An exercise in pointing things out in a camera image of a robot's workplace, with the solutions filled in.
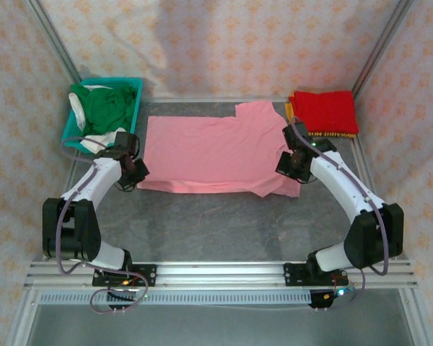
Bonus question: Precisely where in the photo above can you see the pink t-shirt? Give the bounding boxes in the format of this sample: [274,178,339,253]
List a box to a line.
[136,100,300,198]

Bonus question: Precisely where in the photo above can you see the white crumpled t-shirt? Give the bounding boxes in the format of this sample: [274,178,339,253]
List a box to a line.
[69,92,88,131]
[79,128,118,155]

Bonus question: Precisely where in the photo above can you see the green t-shirt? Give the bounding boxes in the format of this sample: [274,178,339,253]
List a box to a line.
[70,83,138,136]

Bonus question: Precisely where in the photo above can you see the teal plastic basket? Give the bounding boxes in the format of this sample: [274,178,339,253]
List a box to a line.
[60,77,144,156]

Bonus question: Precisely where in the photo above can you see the orange folded t-shirt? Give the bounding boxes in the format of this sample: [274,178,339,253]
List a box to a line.
[284,92,357,139]

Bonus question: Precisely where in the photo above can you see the red folded t-shirt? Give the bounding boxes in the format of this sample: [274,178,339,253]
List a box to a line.
[293,89,359,134]

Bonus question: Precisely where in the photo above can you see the black controller board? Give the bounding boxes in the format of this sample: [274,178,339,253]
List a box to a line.
[106,288,138,311]
[308,288,347,311]

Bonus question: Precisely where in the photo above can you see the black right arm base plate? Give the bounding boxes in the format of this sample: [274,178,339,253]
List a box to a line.
[284,262,349,288]

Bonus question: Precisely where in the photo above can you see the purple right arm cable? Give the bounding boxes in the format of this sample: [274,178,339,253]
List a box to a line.
[290,122,390,311]

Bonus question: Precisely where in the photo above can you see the aluminium frame post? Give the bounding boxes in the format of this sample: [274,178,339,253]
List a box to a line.
[25,0,83,84]
[350,0,416,97]

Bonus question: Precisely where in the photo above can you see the aluminium mounting rail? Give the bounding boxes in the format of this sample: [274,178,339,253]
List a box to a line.
[23,259,419,290]

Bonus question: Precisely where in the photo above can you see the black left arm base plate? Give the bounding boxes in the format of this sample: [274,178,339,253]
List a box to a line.
[92,264,158,288]

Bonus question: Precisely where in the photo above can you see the slotted grey cable duct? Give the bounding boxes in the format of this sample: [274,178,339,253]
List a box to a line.
[38,290,313,306]

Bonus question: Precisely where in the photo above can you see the aluminium frame leg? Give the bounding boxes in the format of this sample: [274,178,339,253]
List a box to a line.
[5,290,40,346]
[398,288,433,346]

